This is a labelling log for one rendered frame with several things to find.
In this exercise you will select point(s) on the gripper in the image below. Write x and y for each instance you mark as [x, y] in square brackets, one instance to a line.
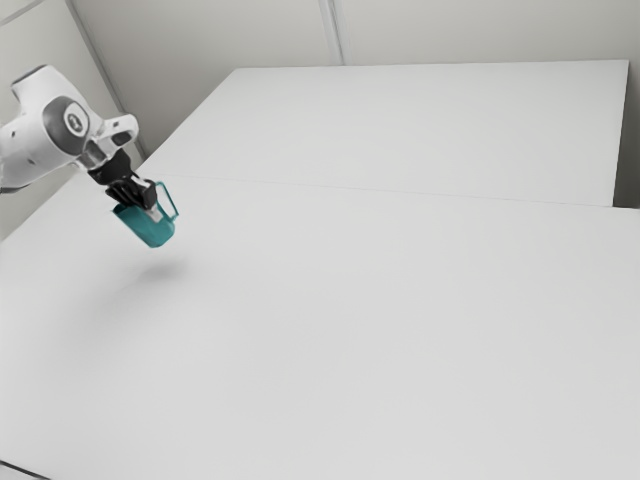
[116, 173]

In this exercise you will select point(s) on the teal faceted mug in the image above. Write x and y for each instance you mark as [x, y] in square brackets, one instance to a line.
[148, 229]

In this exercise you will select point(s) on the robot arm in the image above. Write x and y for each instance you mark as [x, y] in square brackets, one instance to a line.
[30, 135]

